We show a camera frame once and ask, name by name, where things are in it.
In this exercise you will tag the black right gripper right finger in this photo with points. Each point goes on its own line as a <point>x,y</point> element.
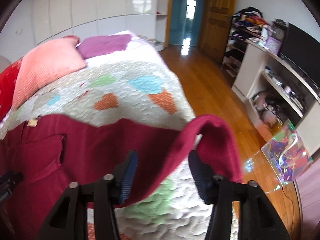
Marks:
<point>258,217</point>

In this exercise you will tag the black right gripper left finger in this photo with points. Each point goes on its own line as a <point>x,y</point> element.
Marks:
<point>68,217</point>

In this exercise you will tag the dark red small garment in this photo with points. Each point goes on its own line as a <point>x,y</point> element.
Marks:
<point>60,150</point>

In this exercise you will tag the dark clothes rack shelf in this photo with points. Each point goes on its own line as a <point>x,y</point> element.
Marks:
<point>246,24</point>

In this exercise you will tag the iridescent gift bag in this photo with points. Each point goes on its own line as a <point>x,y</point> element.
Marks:
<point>285,152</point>

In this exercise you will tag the red snowflake pillow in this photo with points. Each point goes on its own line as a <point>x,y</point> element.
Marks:
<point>7,86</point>

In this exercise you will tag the pink ribbed pillow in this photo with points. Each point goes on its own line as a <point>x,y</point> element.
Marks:
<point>45,64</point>

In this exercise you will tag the white shelf unit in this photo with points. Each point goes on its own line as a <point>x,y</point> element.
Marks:
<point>261,70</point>

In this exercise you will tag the patchwork quilt bedspread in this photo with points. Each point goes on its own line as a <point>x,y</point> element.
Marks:
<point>133,84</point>

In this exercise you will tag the purple knitted cloth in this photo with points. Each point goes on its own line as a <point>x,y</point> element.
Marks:
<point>103,45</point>

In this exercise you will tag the black television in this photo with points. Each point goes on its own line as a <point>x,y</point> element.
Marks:
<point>302,50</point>

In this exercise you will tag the white wardrobe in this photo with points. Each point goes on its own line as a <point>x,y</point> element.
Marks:
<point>85,18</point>

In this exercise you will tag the wooden door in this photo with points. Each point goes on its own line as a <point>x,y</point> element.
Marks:
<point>215,27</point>

